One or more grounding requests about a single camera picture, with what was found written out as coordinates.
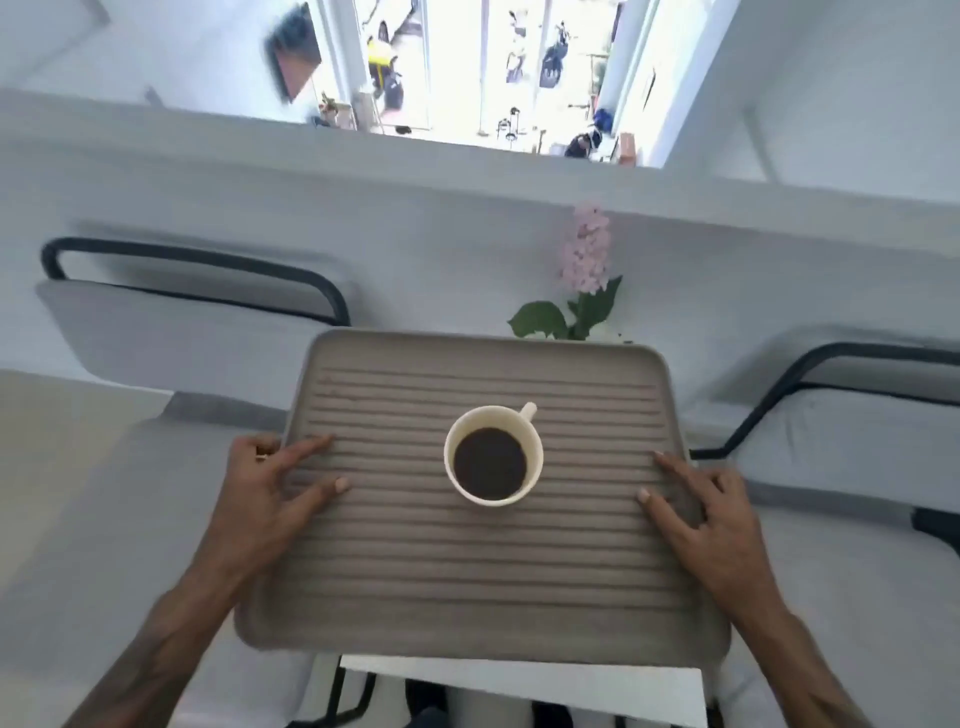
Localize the grey back cushion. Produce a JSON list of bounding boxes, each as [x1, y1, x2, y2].
[[35, 278, 335, 393], [731, 386, 960, 515]]

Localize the cream coffee mug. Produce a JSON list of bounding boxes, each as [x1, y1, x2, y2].
[[442, 401, 545, 509]]

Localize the person's left hand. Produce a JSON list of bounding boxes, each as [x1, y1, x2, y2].
[[202, 432, 352, 588]]

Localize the person's right hand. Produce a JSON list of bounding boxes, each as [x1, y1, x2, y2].
[[635, 449, 789, 625]]

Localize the pink flower stem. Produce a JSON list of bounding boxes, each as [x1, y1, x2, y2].
[[507, 200, 625, 343]]

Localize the grey seat cushion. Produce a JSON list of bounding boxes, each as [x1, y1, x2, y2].
[[0, 393, 331, 728], [708, 479, 960, 728]]

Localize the dark wall picture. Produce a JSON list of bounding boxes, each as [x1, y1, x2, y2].
[[263, 3, 324, 103]]

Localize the person's left leg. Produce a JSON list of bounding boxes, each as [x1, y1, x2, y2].
[[404, 678, 451, 728]]

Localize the grey ribbed tray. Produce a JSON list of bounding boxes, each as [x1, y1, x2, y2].
[[233, 327, 733, 669]]

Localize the white square side table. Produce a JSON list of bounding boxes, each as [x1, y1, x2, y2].
[[339, 654, 710, 728]]

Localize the grey chair on left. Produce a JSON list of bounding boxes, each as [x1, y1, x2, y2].
[[41, 237, 376, 728]]

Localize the glass sliding door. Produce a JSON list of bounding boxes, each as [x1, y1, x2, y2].
[[314, 0, 669, 170]]

